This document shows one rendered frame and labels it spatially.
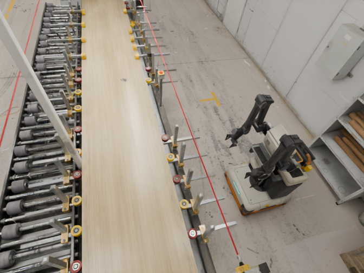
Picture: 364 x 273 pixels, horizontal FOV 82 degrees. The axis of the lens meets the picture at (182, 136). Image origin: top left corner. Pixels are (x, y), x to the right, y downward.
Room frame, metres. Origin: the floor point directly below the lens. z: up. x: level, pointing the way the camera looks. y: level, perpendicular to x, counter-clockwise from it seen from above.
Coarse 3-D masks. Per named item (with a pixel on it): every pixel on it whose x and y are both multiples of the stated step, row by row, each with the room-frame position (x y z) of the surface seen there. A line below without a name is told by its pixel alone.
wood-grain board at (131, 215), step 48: (96, 0) 4.47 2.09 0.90; (96, 48) 2.83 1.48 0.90; (96, 96) 1.82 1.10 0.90; (144, 96) 1.95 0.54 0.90; (96, 144) 1.15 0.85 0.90; (144, 144) 1.24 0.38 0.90; (96, 192) 0.66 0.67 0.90; (144, 192) 0.72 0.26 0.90; (96, 240) 0.29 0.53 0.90; (144, 240) 0.34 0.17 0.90
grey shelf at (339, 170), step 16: (336, 128) 2.26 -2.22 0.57; (352, 128) 1.96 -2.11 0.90; (320, 144) 2.26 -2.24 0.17; (336, 144) 2.00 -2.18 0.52; (320, 160) 1.96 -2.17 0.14; (336, 160) 2.01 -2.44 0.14; (352, 160) 1.76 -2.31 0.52; (336, 176) 1.72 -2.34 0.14; (352, 176) 1.52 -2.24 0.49; (336, 192) 1.46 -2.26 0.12; (352, 192) 1.49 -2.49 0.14
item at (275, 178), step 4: (252, 168) 1.26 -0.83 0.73; (272, 172) 1.24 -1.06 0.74; (272, 176) 1.19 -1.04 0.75; (276, 176) 1.19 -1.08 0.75; (280, 176) 1.20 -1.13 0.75; (268, 180) 1.16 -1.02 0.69; (272, 180) 1.13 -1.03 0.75; (276, 180) 1.14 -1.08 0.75; (280, 180) 1.15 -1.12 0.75; (268, 184) 1.13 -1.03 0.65; (272, 184) 1.12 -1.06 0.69; (276, 184) 1.15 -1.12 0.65
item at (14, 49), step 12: (0, 12) 0.93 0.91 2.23; (0, 24) 0.90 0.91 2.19; (0, 36) 0.89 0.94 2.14; (12, 36) 0.93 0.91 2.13; (12, 48) 0.90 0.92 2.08; (24, 60) 0.92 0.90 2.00; (24, 72) 0.90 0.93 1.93; (36, 84) 0.91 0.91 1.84; (36, 96) 0.89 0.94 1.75; (48, 108) 0.90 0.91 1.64; (60, 120) 0.95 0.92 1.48; (60, 132) 0.90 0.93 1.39; (72, 144) 0.93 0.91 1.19; (72, 156) 0.89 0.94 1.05
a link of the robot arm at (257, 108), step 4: (256, 96) 1.42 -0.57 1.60; (256, 100) 1.40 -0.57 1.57; (256, 104) 1.37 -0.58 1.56; (264, 104) 1.33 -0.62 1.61; (252, 108) 1.39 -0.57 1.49; (256, 108) 1.35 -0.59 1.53; (260, 108) 1.33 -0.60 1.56; (252, 112) 1.37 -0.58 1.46; (256, 112) 1.36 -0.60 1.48; (248, 116) 1.39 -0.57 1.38; (252, 116) 1.35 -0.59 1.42; (248, 120) 1.37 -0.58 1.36; (252, 120) 1.36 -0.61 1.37; (244, 124) 1.38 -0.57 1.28; (248, 124) 1.35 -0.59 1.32; (244, 128) 1.37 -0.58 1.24; (248, 128) 1.35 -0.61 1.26
